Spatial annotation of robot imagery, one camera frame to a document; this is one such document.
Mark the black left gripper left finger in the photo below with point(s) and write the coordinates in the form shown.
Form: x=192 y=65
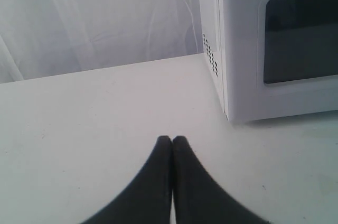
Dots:
x=148 y=197

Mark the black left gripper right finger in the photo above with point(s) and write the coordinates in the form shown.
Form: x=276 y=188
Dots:
x=197 y=196

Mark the white microwave door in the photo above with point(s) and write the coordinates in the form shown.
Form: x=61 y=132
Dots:
x=279 y=57

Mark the white microwave oven body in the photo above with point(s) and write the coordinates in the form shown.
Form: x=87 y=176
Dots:
x=210 y=24

